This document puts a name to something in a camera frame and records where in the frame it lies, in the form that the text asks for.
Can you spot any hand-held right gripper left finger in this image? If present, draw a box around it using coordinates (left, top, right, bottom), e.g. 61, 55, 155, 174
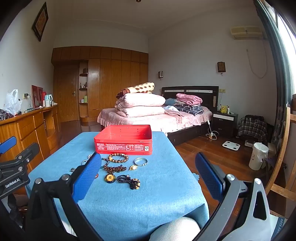
24, 152, 103, 241

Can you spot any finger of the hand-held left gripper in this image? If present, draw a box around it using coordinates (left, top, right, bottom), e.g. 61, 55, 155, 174
13, 142, 40, 165
0, 136, 17, 154

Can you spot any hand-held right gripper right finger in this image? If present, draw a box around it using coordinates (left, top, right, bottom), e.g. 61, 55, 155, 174
192, 152, 272, 241

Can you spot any golden bead necklace with pendant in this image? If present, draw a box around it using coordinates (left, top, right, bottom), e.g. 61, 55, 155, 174
102, 163, 127, 184

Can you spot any red tin box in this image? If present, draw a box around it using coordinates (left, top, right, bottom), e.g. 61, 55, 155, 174
94, 125, 153, 155

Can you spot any wooden dresser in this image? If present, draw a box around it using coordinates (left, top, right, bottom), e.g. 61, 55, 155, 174
0, 105, 61, 176

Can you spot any white bathroom scale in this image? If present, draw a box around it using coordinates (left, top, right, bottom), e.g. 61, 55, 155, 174
222, 141, 240, 149

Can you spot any white plastic bag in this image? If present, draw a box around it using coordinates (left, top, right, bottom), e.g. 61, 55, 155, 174
5, 89, 22, 115

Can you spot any dark wooden bed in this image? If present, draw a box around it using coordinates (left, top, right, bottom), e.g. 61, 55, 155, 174
97, 86, 220, 146

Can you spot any white trash bin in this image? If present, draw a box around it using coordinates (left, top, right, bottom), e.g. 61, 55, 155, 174
248, 142, 269, 171

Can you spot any dark nightstand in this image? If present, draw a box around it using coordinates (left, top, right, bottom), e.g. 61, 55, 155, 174
212, 111, 238, 138

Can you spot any plaid bag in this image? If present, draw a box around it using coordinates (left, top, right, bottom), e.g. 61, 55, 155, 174
238, 115, 268, 142

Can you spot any wooden door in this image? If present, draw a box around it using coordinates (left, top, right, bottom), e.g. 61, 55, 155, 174
54, 65, 80, 123

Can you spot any plaid folded blanket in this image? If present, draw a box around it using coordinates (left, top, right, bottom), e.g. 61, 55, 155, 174
174, 103, 205, 116

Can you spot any pink folded blanket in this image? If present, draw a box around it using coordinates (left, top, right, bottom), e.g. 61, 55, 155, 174
176, 93, 203, 106

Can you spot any pink bedspread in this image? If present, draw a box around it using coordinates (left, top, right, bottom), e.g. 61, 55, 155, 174
97, 105, 213, 136

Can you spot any pink folded quilt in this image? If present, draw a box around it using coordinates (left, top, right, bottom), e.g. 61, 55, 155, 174
116, 105, 166, 117
116, 93, 166, 109

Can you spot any patterned grey curtain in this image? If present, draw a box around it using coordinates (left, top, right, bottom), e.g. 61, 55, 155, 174
272, 102, 288, 149

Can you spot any wooden wardrobe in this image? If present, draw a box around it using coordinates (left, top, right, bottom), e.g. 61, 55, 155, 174
51, 46, 149, 123

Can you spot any spotted folded blanket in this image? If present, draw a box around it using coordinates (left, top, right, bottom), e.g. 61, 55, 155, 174
116, 82, 155, 98

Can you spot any white air conditioner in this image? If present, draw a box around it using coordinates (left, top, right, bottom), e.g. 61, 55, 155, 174
230, 26, 264, 40

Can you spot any wooden bead bracelet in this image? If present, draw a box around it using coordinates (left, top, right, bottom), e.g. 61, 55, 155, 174
108, 153, 129, 163

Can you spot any white floor cable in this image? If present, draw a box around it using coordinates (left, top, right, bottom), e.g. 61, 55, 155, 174
206, 120, 219, 141

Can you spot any dark bead bracelet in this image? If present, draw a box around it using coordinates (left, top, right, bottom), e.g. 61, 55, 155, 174
117, 174, 141, 190

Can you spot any red picture frame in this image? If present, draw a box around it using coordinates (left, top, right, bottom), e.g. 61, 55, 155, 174
31, 85, 44, 108

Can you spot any wooden chair frame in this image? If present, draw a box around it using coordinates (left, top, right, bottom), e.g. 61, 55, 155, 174
265, 103, 296, 220

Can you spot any white hanging cable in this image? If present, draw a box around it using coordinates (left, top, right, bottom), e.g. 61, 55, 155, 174
246, 39, 267, 79

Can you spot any framed wall picture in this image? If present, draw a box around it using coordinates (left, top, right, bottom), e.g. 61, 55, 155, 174
32, 2, 49, 42

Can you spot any green window frame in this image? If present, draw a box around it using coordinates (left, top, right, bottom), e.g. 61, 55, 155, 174
253, 0, 296, 102

